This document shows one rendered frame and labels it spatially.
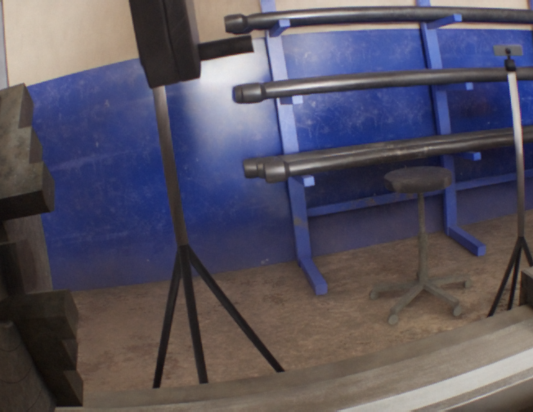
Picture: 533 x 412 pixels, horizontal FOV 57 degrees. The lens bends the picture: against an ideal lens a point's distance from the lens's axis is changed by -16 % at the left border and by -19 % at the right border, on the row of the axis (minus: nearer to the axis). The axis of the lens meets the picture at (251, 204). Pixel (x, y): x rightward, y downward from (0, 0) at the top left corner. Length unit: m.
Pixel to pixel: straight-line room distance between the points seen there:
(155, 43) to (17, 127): 0.17
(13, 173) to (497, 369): 0.50
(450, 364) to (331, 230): 2.93
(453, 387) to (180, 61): 0.44
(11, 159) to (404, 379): 0.45
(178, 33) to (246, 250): 3.26
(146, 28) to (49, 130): 3.22
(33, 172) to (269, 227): 3.14
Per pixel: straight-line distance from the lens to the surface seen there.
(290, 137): 3.23
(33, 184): 0.34
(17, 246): 0.27
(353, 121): 3.44
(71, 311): 0.35
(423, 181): 2.42
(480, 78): 3.38
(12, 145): 0.36
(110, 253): 3.50
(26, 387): 0.35
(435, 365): 0.64
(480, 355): 0.65
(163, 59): 0.23
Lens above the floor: 1.17
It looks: 14 degrees down
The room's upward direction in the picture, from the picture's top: 8 degrees counter-clockwise
